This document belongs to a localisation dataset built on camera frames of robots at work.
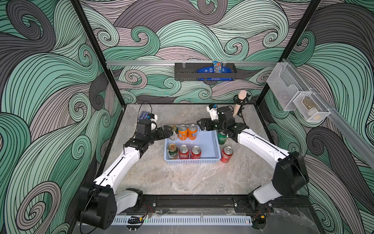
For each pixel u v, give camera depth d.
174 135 0.93
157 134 0.72
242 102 0.92
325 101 0.65
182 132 0.92
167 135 0.73
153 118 0.74
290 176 0.43
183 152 0.82
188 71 0.96
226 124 0.63
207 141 0.99
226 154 0.81
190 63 0.94
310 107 0.65
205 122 0.74
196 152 0.82
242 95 0.89
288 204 0.74
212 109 0.75
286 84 0.78
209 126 0.73
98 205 0.39
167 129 0.73
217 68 0.90
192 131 0.92
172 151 0.82
